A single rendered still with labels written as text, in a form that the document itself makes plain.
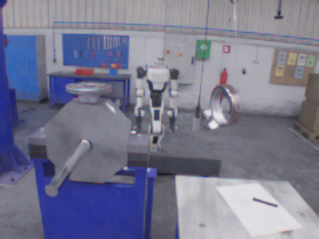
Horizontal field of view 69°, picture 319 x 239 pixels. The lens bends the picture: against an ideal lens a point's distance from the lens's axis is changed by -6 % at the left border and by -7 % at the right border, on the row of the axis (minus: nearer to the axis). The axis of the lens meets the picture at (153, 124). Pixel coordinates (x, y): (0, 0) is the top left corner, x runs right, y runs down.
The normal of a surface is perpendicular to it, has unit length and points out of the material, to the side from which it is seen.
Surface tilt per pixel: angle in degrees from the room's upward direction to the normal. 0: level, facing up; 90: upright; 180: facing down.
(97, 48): 90
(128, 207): 90
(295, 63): 90
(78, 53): 90
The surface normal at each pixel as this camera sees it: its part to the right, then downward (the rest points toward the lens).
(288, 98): -0.07, 0.31
